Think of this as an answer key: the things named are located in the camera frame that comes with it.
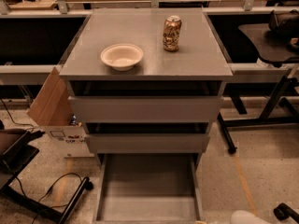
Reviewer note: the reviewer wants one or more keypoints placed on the white paper bowl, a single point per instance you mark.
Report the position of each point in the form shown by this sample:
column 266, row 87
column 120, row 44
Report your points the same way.
column 122, row 57

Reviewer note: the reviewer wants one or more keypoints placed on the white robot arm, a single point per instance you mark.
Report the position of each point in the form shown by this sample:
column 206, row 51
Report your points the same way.
column 245, row 217

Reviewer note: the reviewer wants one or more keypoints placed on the grey middle drawer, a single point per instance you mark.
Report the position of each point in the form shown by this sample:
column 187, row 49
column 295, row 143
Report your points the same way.
column 147, row 137

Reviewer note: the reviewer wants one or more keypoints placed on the brown cardboard box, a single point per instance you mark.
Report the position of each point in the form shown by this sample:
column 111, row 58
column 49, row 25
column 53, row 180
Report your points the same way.
column 52, row 111

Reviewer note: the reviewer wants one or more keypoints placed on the grey drawer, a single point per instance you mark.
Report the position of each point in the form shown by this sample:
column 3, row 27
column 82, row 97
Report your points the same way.
column 145, row 101
column 147, row 137
column 148, row 189

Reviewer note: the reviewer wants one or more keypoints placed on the black caster bottom right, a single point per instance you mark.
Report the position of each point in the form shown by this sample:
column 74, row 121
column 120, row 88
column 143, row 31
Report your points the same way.
column 283, row 211

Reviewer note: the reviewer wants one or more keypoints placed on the black side table right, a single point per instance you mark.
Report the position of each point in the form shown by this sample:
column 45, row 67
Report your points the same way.
column 275, row 49

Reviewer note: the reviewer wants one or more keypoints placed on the grey drawer cabinet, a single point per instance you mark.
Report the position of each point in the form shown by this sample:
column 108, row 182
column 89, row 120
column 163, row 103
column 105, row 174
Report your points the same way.
column 198, row 57

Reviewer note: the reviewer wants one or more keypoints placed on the gold soda can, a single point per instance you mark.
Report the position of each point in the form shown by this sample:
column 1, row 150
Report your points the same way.
column 171, row 33

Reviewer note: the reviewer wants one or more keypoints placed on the grey bottom drawer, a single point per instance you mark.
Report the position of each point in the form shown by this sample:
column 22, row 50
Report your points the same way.
column 148, row 189

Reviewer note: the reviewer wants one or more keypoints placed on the grey top drawer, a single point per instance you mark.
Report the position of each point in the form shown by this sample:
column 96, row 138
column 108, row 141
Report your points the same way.
column 145, row 101

